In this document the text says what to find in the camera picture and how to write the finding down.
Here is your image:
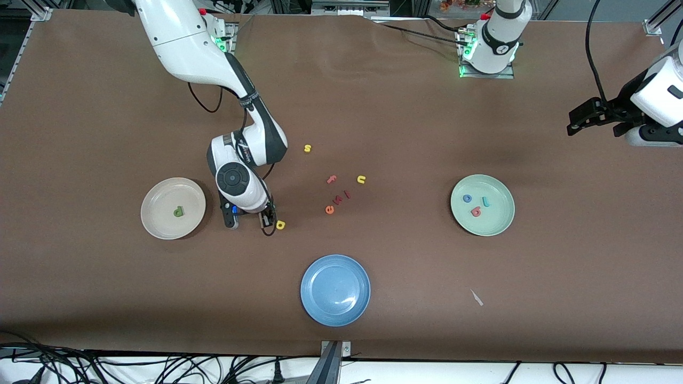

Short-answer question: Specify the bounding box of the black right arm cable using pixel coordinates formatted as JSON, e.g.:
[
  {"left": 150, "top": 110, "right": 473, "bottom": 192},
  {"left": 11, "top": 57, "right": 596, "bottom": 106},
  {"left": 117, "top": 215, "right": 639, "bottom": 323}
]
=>
[{"left": 187, "top": 82, "right": 224, "bottom": 113}]

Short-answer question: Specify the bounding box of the beige brown plate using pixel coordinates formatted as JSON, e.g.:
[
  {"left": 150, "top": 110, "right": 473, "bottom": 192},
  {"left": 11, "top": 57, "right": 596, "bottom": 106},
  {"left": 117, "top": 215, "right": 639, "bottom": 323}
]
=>
[{"left": 140, "top": 177, "right": 207, "bottom": 240}]

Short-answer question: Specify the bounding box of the black cable on table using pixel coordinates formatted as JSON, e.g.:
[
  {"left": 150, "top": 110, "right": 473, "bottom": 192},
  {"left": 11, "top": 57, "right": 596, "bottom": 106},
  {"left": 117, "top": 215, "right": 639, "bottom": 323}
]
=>
[
  {"left": 374, "top": 21, "right": 463, "bottom": 47},
  {"left": 424, "top": 15, "right": 471, "bottom": 34}
]

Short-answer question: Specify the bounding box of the grey background device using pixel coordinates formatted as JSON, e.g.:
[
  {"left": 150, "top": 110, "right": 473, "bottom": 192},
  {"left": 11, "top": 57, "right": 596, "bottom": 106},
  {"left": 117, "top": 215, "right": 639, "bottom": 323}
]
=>
[{"left": 312, "top": 0, "right": 390, "bottom": 17}]

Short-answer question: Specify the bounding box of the silver aluminium frame bar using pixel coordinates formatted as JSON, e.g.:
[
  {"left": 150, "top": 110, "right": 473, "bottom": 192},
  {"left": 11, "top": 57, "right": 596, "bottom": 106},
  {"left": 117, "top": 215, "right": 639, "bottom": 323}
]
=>
[{"left": 648, "top": 0, "right": 683, "bottom": 30}]

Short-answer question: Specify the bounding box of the grey aluminium profile post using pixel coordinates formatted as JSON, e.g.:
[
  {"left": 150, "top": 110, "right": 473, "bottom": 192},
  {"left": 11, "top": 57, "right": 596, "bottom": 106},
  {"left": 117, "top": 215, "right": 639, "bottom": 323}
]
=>
[{"left": 319, "top": 340, "right": 352, "bottom": 384}]

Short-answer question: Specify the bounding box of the light green plate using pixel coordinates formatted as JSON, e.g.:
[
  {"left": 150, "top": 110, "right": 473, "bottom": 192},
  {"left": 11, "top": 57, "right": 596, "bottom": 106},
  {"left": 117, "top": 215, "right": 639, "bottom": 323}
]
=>
[{"left": 450, "top": 174, "right": 515, "bottom": 237}]

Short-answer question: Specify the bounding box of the blue plate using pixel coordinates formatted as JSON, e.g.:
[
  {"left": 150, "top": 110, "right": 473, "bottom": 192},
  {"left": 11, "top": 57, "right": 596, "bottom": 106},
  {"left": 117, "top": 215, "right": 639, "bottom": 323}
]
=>
[{"left": 300, "top": 254, "right": 371, "bottom": 327}]

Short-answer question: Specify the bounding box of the brown table cover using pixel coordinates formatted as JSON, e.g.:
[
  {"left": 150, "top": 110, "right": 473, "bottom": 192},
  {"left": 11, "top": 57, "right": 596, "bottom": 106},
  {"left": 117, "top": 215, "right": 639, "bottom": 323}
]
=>
[{"left": 0, "top": 8, "right": 683, "bottom": 365}]

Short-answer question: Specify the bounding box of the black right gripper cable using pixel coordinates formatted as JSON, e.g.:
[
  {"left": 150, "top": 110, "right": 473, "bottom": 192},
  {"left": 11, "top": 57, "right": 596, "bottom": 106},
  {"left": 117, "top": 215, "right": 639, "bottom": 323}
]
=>
[{"left": 251, "top": 160, "right": 278, "bottom": 237}]

